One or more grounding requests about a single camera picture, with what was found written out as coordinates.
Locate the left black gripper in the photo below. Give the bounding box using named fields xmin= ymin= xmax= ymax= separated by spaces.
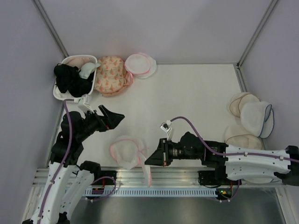
xmin=77 ymin=104 xmax=125 ymax=141

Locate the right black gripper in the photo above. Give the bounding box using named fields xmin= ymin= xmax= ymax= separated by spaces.
xmin=145 ymin=138 xmax=200 ymax=167

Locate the round mesh bag pink trim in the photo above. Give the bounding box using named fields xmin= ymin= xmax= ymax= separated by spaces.
xmin=110 ymin=135 xmax=152 ymax=187

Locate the black lace bra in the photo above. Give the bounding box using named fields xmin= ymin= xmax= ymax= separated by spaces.
xmin=54 ymin=63 xmax=80 ymax=93

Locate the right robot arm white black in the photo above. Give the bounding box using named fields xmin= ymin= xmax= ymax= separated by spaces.
xmin=145 ymin=132 xmax=299 ymax=186

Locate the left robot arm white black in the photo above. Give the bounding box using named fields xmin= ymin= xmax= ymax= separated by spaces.
xmin=23 ymin=105 xmax=125 ymax=224

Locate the floral peach laundry bag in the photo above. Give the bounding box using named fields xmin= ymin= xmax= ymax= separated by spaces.
xmin=94 ymin=56 xmax=134 ymax=97

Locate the black bra in basket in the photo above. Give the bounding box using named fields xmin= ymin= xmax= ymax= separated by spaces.
xmin=68 ymin=74 xmax=94 ymax=98

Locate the white bra in basket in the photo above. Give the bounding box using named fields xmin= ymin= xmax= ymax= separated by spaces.
xmin=53 ymin=85 xmax=71 ymax=100

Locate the mint green bra in basket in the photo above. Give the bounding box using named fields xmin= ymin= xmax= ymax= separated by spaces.
xmin=79 ymin=62 xmax=100 ymax=79

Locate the white plastic laundry basket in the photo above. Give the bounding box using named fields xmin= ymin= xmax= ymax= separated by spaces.
xmin=53 ymin=55 xmax=98 ymax=100

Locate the white round bag pink trim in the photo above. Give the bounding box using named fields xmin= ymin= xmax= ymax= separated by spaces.
xmin=125 ymin=53 xmax=157 ymax=79

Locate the pale pink bra in basket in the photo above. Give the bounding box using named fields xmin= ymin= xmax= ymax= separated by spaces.
xmin=62 ymin=56 xmax=94 ymax=69

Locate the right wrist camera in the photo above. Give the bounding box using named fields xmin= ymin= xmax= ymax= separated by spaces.
xmin=160 ymin=120 xmax=174 ymax=140

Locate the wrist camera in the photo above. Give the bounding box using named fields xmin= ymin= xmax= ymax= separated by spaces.
xmin=73 ymin=94 xmax=93 ymax=114
xmin=160 ymin=120 xmax=174 ymax=140

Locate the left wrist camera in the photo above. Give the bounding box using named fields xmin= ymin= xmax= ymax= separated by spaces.
xmin=73 ymin=94 xmax=93 ymax=114

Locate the white slotted cable duct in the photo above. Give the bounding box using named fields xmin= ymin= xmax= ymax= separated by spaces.
xmin=81 ymin=188 xmax=217 ymax=197

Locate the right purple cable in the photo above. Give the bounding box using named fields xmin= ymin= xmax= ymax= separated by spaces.
xmin=169 ymin=116 xmax=299 ymax=203

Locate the purple cable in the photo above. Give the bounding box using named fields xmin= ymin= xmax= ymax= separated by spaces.
xmin=35 ymin=98 xmax=117 ymax=224
xmin=169 ymin=116 xmax=299 ymax=203

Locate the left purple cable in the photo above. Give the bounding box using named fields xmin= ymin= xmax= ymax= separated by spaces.
xmin=35 ymin=98 xmax=117 ymax=224

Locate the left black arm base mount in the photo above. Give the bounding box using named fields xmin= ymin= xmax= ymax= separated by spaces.
xmin=77 ymin=161 xmax=117 ymax=187

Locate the aluminium mounting rail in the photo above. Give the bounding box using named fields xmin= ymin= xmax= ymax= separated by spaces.
xmin=32 ymin=167 xmax=284 ymax=188

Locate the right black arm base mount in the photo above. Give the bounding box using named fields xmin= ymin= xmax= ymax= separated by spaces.
xmin=198 ymin=168 xmax=238 ymax=187

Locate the right aluminium frame post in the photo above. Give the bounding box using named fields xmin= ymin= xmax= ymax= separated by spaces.
xmin=235 ymin=0 xmax=280 ymax=69

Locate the aluminium frame post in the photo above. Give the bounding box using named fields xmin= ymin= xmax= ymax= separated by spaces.
xmin=235 ymin=0 xmax=280 ymax=69
xmin=32 ymin=0 xmax=69 ymax=57

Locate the left aluminium frame post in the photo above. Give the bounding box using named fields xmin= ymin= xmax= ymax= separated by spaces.
xmin=32 ymin=0 xmax=69 ymax=57

